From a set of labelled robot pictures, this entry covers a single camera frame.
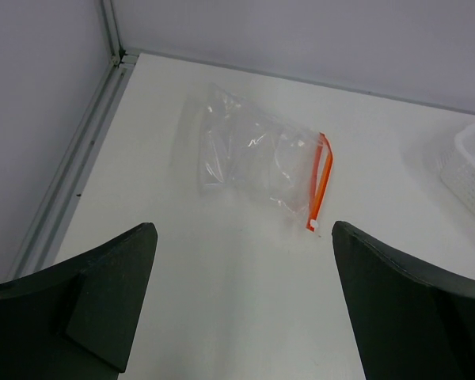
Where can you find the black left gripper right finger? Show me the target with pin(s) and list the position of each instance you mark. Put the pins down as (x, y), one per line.
(411, 319)

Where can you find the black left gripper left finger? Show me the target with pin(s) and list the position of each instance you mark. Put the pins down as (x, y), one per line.
(77, 319)

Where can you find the clear zip top bag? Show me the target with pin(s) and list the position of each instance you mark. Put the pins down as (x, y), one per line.
(228, 143)

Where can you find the white perforated plastic basket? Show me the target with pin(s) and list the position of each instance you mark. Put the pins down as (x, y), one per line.
(458, 173)

